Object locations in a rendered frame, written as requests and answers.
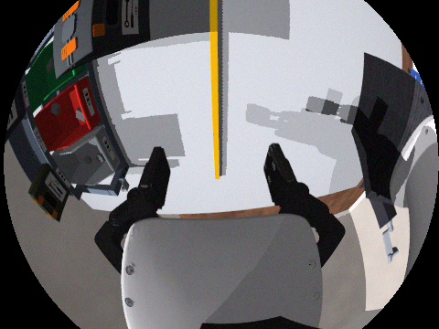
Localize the green open bin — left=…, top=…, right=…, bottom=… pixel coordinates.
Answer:
left=26, top=41, right=87, bottom=112

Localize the yellow vertical bar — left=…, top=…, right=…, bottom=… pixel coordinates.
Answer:
left=209, top=0, right=220, bottom=179

